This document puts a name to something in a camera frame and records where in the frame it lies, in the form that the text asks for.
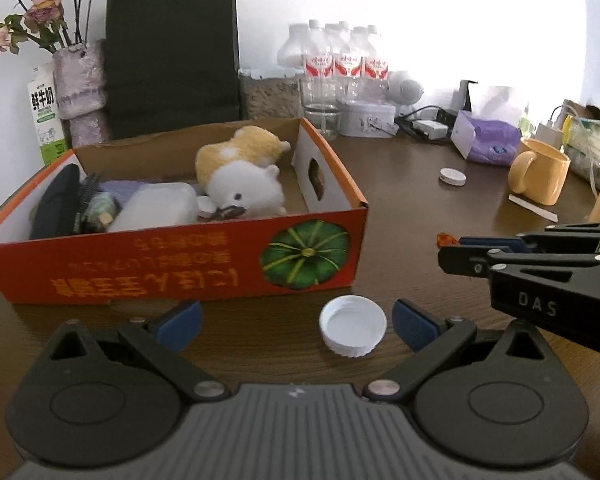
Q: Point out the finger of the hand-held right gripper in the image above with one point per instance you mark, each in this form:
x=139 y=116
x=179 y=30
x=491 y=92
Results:
x=500 y=244
x=465 y=260

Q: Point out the white wall charger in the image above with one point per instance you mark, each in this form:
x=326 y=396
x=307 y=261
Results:
x=547 y=132

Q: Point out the white paper strip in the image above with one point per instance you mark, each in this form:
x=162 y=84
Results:
x=532 y=208

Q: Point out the purple flower vase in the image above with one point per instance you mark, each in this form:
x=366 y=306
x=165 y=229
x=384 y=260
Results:
x=80 y=85

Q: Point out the plastic bag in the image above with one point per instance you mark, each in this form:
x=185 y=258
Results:
x=102 y=207

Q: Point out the white round cap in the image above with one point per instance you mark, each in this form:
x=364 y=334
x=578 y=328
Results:
x=452 y=176
x=206 y=205

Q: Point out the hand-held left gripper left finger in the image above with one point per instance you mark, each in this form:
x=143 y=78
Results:
x=180 y=325

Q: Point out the navy pouch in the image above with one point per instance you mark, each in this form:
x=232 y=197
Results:
x=55 y=200

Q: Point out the grey stand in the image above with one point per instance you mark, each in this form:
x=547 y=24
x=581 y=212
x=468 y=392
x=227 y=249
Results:
x=466 y=95

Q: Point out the purple knit cloth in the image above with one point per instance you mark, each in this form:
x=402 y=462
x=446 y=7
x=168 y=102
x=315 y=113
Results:
x=117 y=190

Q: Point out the small green bottle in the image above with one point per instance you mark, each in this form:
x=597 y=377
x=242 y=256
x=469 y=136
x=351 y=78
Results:
x=525 y=125

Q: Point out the clear container of pellets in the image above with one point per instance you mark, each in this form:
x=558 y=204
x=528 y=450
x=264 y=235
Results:
x=270 y=95

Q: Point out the glass goblet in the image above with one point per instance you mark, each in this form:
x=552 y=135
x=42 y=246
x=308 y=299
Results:
x=320 y=120

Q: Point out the white green milk carton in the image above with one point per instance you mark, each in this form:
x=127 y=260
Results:
x=45 y=110

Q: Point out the round white device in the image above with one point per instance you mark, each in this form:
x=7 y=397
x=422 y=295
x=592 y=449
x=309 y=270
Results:
x=405 y=90

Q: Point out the clear plastic water bottle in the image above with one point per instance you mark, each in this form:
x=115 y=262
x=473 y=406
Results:
x=319 y=65
x=375 y=66
x=292 y=50
x=348 y=65

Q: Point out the white ribbed plastic lid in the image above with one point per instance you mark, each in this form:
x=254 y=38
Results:
x=352 y=327

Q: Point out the yellow mug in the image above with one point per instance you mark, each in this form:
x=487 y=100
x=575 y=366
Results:
x=542 y=170

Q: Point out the white printed tin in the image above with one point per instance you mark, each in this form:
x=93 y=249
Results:
x=367 y=117

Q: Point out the orange cardboard box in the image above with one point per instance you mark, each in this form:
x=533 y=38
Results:
x=130 y=265

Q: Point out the green white packet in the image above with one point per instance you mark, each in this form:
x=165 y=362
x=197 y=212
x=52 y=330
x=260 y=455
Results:
x=592 y=145

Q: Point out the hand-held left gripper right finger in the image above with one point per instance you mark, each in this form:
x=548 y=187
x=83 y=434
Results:
x=412 y=322

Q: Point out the white yellow plush toy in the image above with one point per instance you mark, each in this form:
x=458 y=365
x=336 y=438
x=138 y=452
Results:
x=240 y=185

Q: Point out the black paper bag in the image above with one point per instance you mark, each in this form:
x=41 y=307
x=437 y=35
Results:
x=170 y=60

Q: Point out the orange wrapper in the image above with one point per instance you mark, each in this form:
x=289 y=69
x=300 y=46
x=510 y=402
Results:
x=444 y=239

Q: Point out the translucent white plastic container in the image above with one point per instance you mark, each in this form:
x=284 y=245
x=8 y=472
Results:
x=150 y=207

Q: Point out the purple tissue pack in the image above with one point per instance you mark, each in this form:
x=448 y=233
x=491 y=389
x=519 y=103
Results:
x=485 y=142

